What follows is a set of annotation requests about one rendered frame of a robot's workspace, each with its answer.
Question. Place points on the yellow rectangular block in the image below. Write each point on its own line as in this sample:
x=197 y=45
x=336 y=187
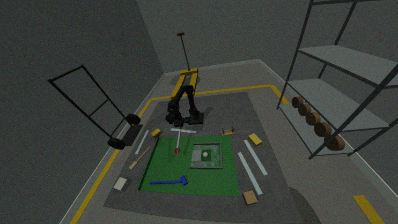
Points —
x=156 y=133
x=254 y=139

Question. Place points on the brown rectangular block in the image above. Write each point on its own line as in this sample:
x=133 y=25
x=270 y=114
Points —
x=249 y=197

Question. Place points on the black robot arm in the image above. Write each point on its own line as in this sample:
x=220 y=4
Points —
x=174 y=103

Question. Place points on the green putting mat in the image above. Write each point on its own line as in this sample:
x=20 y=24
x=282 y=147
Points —
x=165 y=165

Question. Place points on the blue putter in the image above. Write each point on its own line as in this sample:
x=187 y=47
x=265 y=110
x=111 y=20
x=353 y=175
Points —
x=183 y=181

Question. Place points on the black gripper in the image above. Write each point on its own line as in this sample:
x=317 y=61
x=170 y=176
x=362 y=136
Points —
x=184 y=120

